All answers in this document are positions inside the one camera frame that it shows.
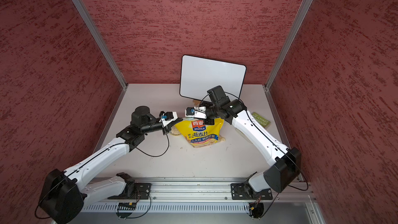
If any corner aluminium post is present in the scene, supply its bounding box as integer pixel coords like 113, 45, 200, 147
264, 0, 325, 90
72, 0, 128, 91

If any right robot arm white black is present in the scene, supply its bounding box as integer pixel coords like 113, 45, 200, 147
206, 86, 302, 193

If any green treehouse book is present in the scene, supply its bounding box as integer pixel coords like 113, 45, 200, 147
251, 112, 271, 129

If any aluminium front rail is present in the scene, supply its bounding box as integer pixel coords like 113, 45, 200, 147
90, 178, 316, 203

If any patterned breakfast bowl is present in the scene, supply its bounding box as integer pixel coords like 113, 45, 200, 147
170, 126, 181, 136

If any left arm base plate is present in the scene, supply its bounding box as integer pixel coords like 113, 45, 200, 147
118, 183, 152, 201

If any yellow oats bag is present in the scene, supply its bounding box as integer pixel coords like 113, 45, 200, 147
175, 118, 225, 148

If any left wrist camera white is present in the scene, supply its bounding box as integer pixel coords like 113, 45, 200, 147
159, 111, 178, 121

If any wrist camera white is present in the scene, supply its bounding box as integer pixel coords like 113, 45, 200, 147
159, 111, 178, 121
185, 106, 207, 119

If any left corner aluminium post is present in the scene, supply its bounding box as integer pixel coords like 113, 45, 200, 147
72, 0, 128, 91

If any right corner aluminium post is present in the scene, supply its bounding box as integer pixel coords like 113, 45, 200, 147
264, 0, 325, 90

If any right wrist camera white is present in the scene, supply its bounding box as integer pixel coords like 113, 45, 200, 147
185, 106, 207, 119

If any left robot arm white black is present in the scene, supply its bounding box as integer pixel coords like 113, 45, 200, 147
37, 106, 183, 224

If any black cable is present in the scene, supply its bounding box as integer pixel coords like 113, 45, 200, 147
115, 189, 153, 219
248, 192, 280, 218

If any left black cable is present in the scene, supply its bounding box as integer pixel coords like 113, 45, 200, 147
115, 189, 153, 219

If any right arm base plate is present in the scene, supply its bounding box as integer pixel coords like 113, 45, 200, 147
230, 183, 273, 200

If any white board black frame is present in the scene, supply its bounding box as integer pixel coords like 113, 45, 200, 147
179, 55, 247, 100

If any right black cable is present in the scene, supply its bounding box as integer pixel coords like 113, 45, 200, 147
248, 192, 280, 218

